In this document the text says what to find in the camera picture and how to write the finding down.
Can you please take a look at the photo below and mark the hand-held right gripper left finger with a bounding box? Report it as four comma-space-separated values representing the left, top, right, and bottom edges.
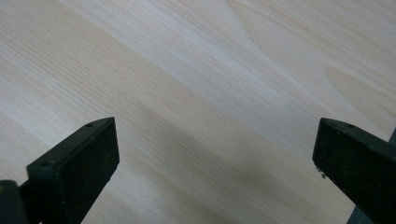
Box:
26, 117, 120, 224

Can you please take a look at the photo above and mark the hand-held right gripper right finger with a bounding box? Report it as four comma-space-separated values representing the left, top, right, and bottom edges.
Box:
312, 117, 396, 224

